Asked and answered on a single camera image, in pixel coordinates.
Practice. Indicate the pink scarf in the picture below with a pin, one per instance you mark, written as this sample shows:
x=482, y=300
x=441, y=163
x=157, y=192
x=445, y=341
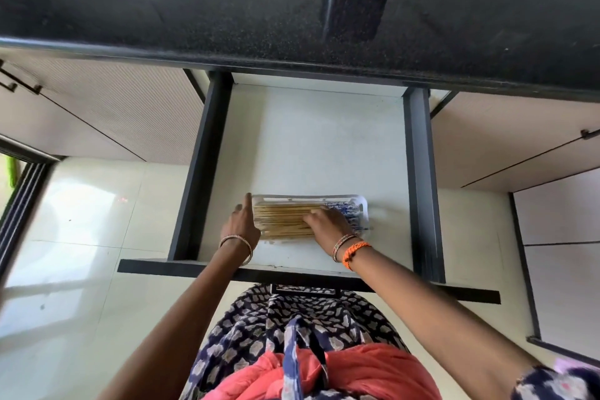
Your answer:
x=375, y=374

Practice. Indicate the pair of metal bangles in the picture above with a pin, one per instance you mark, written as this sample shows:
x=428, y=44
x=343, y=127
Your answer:
x=341, y=244

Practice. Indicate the person's left forearm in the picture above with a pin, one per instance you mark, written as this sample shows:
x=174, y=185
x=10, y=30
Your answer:
x=187, y=320

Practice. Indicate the black door frame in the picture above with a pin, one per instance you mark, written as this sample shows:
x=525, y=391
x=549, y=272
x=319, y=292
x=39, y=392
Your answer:
x=23, y=207

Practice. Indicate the person's left hand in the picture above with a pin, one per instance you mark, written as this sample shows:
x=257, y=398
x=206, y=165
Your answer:
x=239, y=226

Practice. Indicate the beige textured cabinet door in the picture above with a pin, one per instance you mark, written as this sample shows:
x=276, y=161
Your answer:
x=131, y=113

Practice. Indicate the person's right fingers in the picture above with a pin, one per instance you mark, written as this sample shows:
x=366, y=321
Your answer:
x=314, y=218

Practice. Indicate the beige smooth cabinet door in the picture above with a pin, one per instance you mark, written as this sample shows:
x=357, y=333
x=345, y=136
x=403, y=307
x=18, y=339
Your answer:
x=506, y=137

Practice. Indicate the white drawer with black frame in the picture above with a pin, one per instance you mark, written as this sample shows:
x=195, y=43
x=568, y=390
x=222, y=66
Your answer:
x=314, y=142

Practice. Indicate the clear plastic chopstick tray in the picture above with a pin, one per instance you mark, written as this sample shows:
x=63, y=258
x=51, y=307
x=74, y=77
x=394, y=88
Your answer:
x=300, y=199

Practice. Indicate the thin metal bangle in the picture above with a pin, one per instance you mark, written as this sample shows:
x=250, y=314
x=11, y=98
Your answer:
x=247, y=245

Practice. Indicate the bundle of wooden chopsticks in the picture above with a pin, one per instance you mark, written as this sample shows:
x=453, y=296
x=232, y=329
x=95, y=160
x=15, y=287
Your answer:
x=281, y=221

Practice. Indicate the person's right forearm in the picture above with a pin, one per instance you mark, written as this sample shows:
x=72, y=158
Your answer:
x=436, y=320

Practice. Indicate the navy white patterned dress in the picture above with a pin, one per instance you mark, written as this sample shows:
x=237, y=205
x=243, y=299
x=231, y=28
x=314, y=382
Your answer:
x=262, y=324

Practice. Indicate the person's right hand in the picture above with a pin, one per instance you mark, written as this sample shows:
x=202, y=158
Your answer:
x=330, y=226

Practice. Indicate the white cabinet with black edge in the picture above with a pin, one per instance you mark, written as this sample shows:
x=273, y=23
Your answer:
x=562, y=273

